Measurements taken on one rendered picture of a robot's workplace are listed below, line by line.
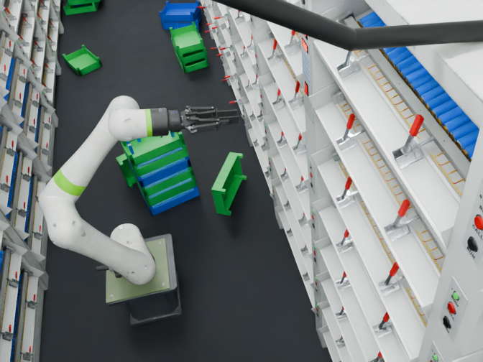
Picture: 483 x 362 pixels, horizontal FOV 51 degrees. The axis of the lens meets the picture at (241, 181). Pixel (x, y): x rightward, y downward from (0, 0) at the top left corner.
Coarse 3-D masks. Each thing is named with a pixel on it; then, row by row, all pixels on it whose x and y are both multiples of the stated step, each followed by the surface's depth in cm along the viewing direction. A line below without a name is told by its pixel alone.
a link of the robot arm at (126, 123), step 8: (120, 104) 169; (128, 104) 170; (112, 112) 165; (120, 112) 162; (128, 112) 163; (136, 112) 164; (144, 112) 165; (112, 120) 162; (120, 120) 161; (128, 120) 162; (136, 120) 163; (144, 120) 163; (112, 128) 162; (120, 128) 161; (128, 128) 162; (136, 128) 163; (144, 128) 164; (120, 136) 163; (128, 136) 164; (136, 136) 165; (144, 136) 167
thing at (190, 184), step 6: (192, 180) 288; (180, 186) 286; (186, 186) 288; (192, 186) 290; (168, 192) 285; (174, 192) 287; (180, 192) 289; (144, 198) 288; (150, 198) 282; (156, 198) 283; (162, 198) 286; (150, 204) 284
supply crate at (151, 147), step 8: (152, 136) 277; (168, 136) 275; (176, 136) 274; (136, 144) 274; (144, 144) 273; (152, 144) 272; (160, 144) 271; (168, 144) 264; (176, 144) 266; (184, 144) 269; (128, 152) 270; (136, 152) 269; (144, 152) 268; (152, 152) 262; (160, 152) 265; (136, 160) 260; (144, 160) 263
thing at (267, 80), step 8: (264, 80) 203; (272, 80) 204; (264, 88) 204; (272, 88) 202; (272, 96) 199; (280, 96) 197; (280, 112) 191; (288, 112) 189; (280, 120) 189; (288, 120) 187; (288, 128) 184; (288, 136) 182; (296, 136) 180; (296, 144) 178; (304, 152) 174; (296, 160) 173; (304, 160) 172; (304, 168) 169; (304, 176) 167
